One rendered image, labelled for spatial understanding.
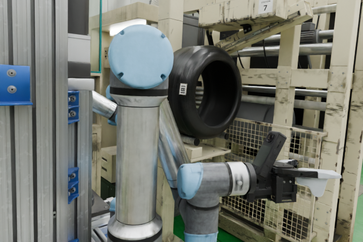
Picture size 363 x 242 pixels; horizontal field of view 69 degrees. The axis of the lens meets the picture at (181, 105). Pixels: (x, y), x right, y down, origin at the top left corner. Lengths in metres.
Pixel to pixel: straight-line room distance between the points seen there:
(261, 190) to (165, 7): 1.48
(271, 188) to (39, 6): 0.69
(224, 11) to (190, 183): 1.45
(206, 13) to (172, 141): 1.41
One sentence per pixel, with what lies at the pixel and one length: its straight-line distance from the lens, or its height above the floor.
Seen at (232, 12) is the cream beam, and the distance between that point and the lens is 1.82.
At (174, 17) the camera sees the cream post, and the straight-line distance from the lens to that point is 1.87.
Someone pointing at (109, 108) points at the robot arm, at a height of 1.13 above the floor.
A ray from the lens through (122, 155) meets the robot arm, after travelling 0.53.
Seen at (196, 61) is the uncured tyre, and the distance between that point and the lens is 1.46.
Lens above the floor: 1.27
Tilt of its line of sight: 6 degrees down
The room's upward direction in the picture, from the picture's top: 3 degrees clockwise
